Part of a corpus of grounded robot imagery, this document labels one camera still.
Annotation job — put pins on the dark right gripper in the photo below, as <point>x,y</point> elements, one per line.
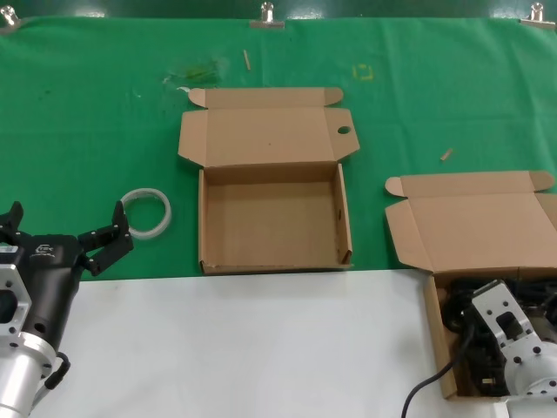
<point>483,361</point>

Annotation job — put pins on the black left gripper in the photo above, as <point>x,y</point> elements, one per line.
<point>48,278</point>

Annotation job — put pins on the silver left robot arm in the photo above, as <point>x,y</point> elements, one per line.
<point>22,374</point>

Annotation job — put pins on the empty open cardboard box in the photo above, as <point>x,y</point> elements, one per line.
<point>270,217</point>

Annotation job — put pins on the clear tape roll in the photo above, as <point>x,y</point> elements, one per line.
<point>167,213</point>

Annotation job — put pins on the green table cloth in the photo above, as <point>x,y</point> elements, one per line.
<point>87,109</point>

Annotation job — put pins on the clear tape scraps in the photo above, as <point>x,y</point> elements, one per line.
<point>191,72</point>

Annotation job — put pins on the short wooden piece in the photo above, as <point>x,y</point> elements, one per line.
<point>447,154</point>

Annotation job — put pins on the silver binder clip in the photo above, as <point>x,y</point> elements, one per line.
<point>266,22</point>
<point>8,19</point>
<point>537,19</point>

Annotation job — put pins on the thin wooden stick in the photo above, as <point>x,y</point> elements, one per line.
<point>246,59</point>

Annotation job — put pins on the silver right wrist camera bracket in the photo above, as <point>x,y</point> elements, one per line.
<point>500,305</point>

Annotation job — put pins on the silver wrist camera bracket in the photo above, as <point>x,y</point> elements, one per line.
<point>500,305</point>
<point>11,300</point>

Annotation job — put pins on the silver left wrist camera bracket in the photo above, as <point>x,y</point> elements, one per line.
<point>11,300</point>

